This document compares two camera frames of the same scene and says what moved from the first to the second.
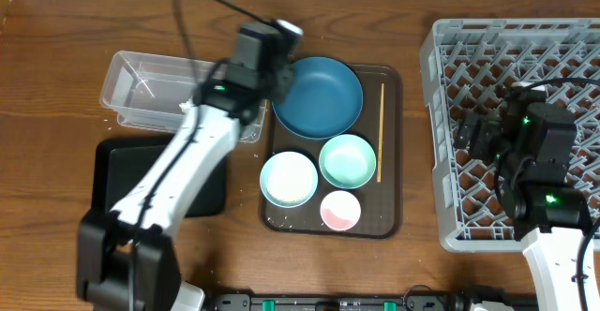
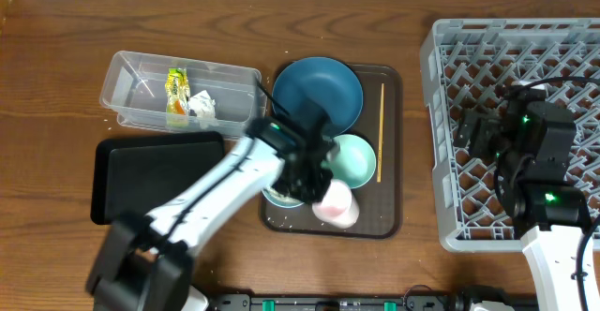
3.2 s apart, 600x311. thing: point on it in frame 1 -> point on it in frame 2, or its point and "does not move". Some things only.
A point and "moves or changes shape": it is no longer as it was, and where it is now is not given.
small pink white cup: x=340 y=210 moves or changes shape
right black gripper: x=487 y=125 does not move
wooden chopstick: x=381 y=133 does not move
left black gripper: x=282 y=83 -> x=318 y=190
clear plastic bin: x=147 y=90 does not move
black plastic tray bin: x=120 y=162 does not move
